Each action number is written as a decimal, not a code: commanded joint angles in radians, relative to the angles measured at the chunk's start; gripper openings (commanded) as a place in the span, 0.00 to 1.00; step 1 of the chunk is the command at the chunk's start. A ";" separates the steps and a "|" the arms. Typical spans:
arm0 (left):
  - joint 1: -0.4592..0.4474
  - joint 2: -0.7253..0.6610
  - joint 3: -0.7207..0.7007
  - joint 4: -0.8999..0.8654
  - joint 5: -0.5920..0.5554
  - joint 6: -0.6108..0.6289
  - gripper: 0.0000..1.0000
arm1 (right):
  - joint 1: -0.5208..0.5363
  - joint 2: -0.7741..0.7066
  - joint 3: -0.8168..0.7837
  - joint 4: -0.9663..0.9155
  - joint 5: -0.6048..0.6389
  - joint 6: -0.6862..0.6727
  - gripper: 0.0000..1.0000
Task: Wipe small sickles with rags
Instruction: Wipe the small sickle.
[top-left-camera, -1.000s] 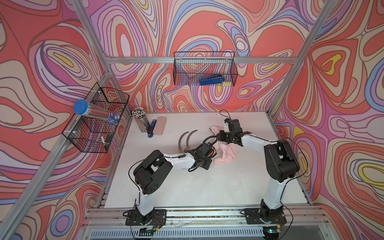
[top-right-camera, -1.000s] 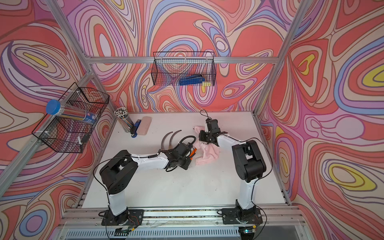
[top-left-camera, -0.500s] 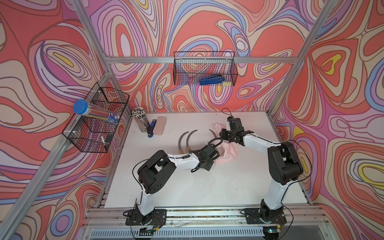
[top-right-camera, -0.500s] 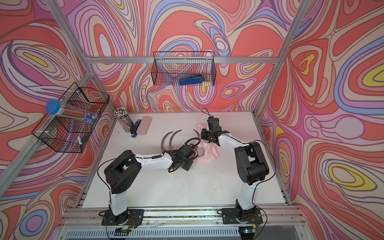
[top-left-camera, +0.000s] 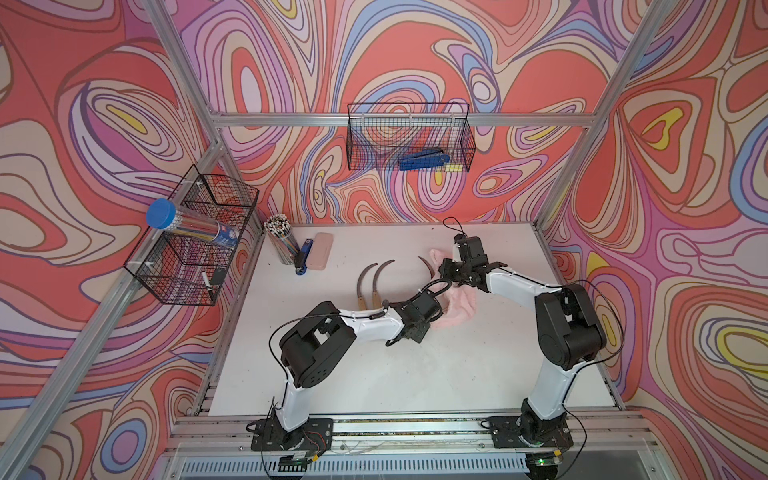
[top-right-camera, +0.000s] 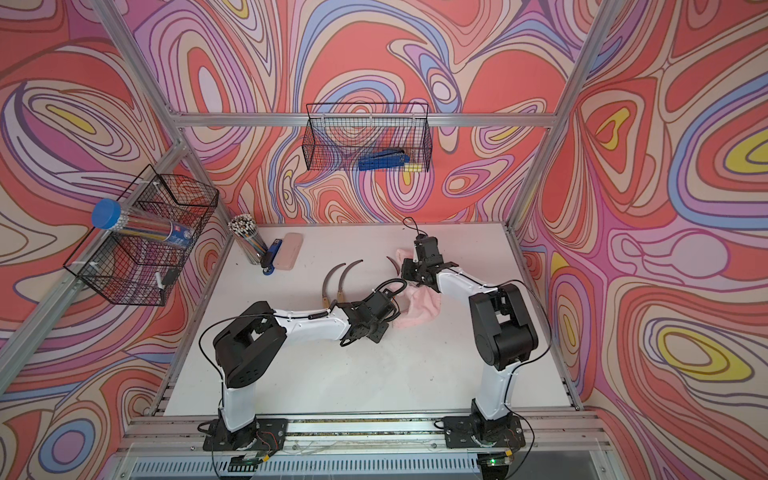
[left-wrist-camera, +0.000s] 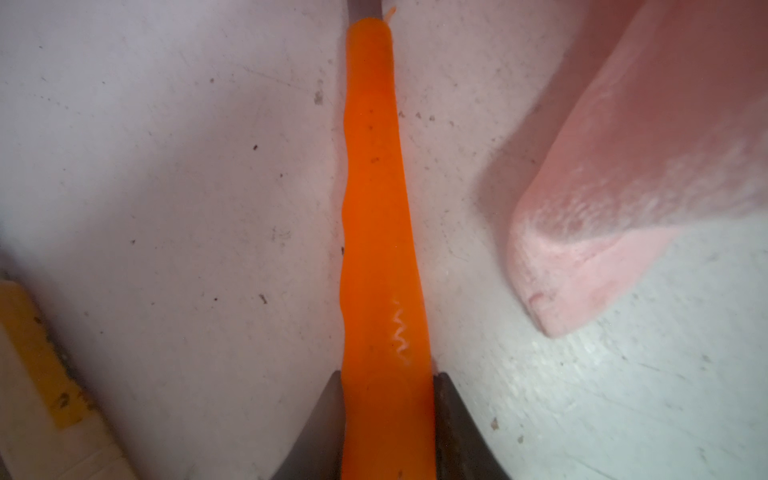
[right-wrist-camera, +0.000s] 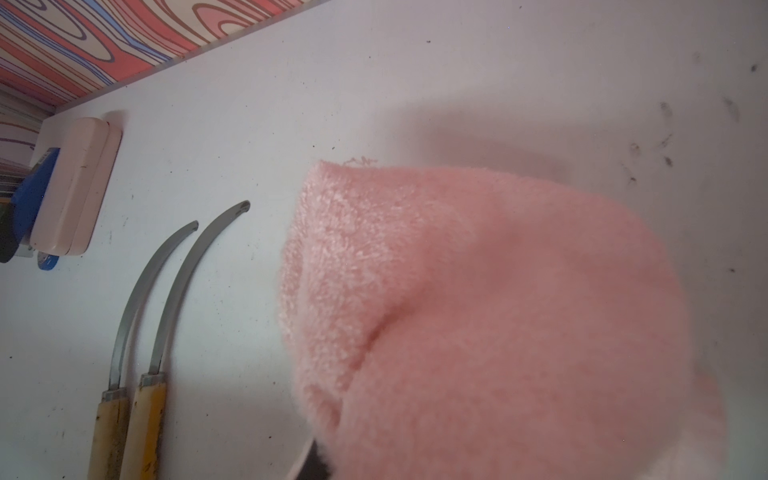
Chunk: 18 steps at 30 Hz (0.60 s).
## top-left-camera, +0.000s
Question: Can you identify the pink rag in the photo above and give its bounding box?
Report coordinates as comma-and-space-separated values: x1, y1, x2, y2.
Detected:
432, 285, 477, 329

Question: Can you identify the orange handled sickle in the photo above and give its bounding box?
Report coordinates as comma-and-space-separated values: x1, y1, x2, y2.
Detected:
418, 256, 436, 279

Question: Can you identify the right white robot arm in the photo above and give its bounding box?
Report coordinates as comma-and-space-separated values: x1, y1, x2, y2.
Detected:
440, 233, 607, 421

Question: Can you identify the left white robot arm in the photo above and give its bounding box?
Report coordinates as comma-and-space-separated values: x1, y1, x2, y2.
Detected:
277, 289, 443, 433

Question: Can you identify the yellow item in basket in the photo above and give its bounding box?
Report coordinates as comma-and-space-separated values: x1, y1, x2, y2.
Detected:
444, 163, 465, 173

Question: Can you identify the pink case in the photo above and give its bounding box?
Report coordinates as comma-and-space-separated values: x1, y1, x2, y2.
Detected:
306, 232, 334, 271

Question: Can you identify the blue tool in basket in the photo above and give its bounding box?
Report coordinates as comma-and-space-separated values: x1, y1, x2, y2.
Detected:
398, 149, 450, 171

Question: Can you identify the blue stapler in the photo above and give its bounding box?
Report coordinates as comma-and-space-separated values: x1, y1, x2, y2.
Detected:
294, 238, 314, 276

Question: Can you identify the cup of pencils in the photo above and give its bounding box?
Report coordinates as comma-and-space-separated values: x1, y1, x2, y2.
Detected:
264, 214, 300, 265

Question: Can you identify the clear tube blue cap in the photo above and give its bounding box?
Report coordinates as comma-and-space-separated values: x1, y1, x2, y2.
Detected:
145, 199, 239, 249

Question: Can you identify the wooden handled sickle right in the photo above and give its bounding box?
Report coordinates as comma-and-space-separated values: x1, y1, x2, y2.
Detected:
372, 259, 395, 308

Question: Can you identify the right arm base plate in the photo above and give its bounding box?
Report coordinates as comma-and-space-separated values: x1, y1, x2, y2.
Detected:
480, 413, 574, 451

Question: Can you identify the black wire basket back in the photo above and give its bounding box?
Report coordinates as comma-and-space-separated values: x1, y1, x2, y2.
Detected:
346, 100, 476, 172

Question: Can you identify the black wire basket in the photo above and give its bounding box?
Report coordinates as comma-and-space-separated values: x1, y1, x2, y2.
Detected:
346, 100, 476, 172
124, 166, 259, 306

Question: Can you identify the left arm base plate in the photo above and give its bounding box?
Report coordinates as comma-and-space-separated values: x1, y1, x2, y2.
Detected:
246, 418, 334, 455

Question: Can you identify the aluminium rail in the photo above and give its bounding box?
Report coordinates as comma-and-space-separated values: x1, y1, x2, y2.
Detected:
159, 410, 675, 479

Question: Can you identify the black wire basket left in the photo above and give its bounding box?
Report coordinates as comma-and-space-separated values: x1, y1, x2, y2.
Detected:
124, 166, 259, 306

